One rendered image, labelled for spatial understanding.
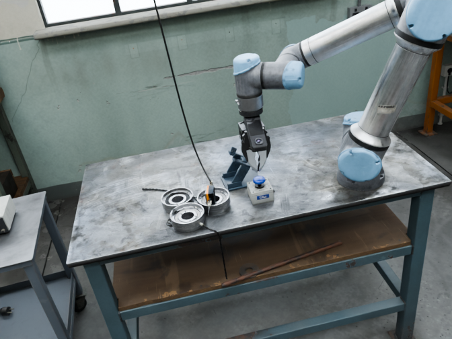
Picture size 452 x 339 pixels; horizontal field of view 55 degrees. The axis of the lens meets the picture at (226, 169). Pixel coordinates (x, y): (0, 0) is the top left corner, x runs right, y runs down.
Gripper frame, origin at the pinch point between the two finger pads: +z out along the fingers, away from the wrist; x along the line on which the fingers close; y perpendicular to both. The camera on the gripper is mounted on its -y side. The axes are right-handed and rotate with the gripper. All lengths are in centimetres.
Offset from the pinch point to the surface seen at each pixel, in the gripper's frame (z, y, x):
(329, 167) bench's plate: 10.7, 8.9, -27.0
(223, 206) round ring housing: 8.1, -4.4, 12.9
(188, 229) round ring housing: 8.7, -11.0, 24.8
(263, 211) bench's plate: 10.7, -7.7, 1.3
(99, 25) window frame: -23, 153, 53
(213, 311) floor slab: 91, 29, 22
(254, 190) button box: 6.1, -1.8, 2.2
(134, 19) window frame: -23, 153, 33
